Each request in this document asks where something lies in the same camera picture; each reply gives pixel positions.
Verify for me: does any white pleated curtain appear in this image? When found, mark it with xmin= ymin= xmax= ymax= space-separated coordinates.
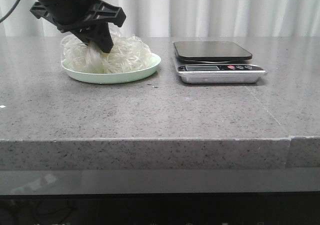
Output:
xmin=0 ymin=0 xmax=320 ymax=38

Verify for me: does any light green round plate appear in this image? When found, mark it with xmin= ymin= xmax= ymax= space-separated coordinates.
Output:
xmin=61 ymin=53 xmax=161 ymax=84

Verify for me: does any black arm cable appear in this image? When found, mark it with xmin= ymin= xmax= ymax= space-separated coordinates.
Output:
xmin=0 ymin=0 xmax=27 ymax=24

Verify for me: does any white vermicelli noodle bundle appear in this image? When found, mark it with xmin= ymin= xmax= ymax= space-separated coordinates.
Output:
xmin=60 ymin=31 xmax=152 ymax=74

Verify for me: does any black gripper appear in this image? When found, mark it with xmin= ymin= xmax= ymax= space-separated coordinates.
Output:
xmin=30 ymin=0 xmax=126 ymax=53

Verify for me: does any black silver kitchen scale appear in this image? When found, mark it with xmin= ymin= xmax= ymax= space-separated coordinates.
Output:
xmin=173 ymin=41 xmax=267 ymax=84

